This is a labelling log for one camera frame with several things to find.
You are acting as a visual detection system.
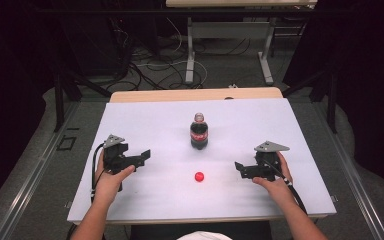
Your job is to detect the wooden table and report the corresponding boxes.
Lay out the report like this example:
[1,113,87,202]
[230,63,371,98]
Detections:
[66,86,337,226]

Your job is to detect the white table mat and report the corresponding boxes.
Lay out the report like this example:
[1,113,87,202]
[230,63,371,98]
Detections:
[66,97,337,224]

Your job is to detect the metal floor rail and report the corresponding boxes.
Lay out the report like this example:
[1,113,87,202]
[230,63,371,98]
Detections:
[312,102,384,240]
[0,101,82,240]

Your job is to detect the person's right hand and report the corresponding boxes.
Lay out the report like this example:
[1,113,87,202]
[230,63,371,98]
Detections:
[252,151,295,205]

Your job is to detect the white floor cable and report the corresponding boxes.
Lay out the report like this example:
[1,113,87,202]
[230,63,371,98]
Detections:
[135,16,209,88]

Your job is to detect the person's white clothing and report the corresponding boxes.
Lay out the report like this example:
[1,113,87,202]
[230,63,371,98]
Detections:
[176,230,234,240]

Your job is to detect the black metal stand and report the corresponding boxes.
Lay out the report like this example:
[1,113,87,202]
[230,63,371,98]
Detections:
[281,64,340,135]
[53,64,113,133]

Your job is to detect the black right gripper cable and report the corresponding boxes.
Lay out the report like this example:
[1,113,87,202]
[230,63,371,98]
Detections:
[262,158,309,215]

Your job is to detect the person's left hand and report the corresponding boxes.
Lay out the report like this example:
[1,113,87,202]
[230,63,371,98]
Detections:
[94,149,136,205]

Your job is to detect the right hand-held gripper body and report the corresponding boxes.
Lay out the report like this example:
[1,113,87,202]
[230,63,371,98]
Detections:
[253,140,291,183]

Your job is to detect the dark cola bottle red label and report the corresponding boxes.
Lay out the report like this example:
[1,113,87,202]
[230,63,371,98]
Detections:
[189,112,210,151]

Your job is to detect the tangle of black floor cables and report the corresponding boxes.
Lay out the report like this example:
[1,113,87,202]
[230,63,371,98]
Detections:
[108,18,252,92]

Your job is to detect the white-framed desk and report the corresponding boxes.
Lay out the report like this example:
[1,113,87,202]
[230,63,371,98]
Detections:
[165,0,319,86]

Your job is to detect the dark curtain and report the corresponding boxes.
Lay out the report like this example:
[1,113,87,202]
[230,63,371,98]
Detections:
[0,0,59,219]
[282,0,384,198]

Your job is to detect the black floor socket frame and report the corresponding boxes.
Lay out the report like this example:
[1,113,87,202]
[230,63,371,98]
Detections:
[56,135,78,152]

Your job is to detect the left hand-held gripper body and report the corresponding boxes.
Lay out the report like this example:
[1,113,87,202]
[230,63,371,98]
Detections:
[102,133,130,176]

